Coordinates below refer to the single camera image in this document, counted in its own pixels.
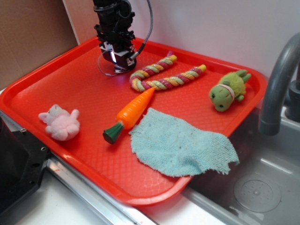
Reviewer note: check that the multicolour braided rope toy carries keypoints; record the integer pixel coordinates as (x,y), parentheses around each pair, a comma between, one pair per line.
(137,79)

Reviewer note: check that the grey sink faucet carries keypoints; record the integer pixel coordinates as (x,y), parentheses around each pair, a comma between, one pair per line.
(283,89)

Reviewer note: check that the orange plastic toy carrot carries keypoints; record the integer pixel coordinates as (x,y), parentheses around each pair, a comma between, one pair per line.
(129,115)

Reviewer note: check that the brown cardboard panel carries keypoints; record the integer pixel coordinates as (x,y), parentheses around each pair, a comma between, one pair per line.
(33,32)

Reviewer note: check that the green plush turtle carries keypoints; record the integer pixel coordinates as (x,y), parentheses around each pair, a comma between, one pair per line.
(231,87)

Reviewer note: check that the grey sink basin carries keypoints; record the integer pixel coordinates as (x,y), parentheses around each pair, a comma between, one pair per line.
(264,187)

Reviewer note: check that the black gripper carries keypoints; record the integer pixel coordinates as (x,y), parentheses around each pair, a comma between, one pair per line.
(117,38)

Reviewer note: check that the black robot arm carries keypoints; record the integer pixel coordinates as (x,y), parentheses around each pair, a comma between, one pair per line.
(109,11)

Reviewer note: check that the red plastic tray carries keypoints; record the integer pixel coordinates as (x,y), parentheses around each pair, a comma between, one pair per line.
(75,81)

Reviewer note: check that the light blue terry cloth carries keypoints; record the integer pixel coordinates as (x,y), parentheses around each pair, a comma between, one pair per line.
(175,148)

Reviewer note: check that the pink plush bunny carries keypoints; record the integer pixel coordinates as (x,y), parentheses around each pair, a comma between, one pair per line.
(60,124)

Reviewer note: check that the black metal bracket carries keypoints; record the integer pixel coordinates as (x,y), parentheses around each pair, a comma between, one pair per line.
(23,159)

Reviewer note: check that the silver keys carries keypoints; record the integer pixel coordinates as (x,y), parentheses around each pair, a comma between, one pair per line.
(105,72)

